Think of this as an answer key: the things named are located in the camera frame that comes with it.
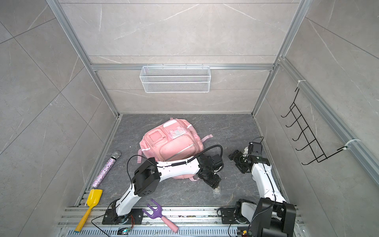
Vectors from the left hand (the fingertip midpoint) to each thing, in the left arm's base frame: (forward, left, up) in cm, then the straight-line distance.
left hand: (216, 182), depth 81 cm
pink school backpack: (+26, +24, +6) cm, 36 cm away
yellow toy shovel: (-5, +68, -3) cm, 68 cm away
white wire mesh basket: (+63, +26, +26) cm, 73 cm away
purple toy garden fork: (-13, +32, -4) cm, 35 cm away
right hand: (+12, -11, +5) cm, 17 cm away
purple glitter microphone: (+8, +67, -2) cm, 68 cm away
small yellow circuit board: (-23, -11, -4) cm, 25 cm away
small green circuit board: (-21, +48, -2) cm, 52 cm away
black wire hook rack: (+4, -43, +26) cm, 50 cm away
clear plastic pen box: (-4, 0, -3) cm, 5 cm away
